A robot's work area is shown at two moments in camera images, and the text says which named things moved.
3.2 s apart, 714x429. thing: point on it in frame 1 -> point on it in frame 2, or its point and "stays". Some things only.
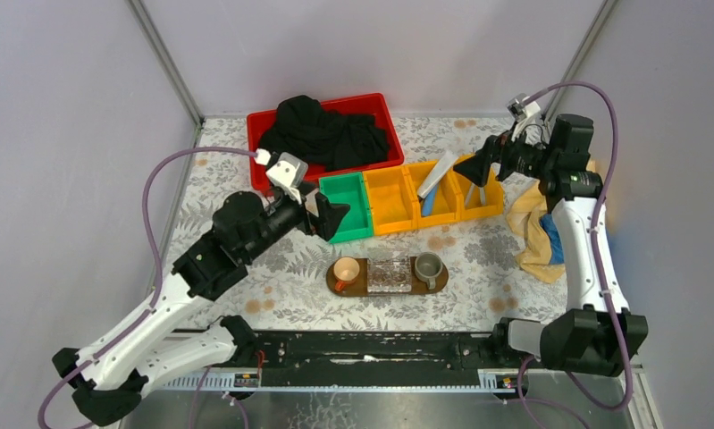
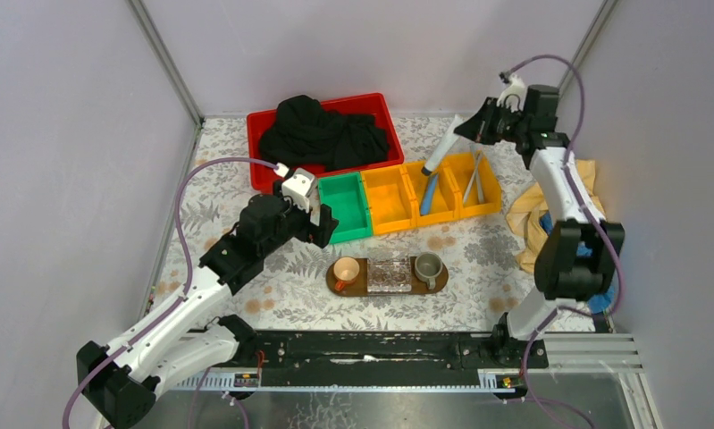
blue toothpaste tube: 428,203 stays
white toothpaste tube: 447,161 -> 443,145
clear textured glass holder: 389,275 stays
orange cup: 345,271 stays
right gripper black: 497,148 -> 474,128
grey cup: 427,266 stays
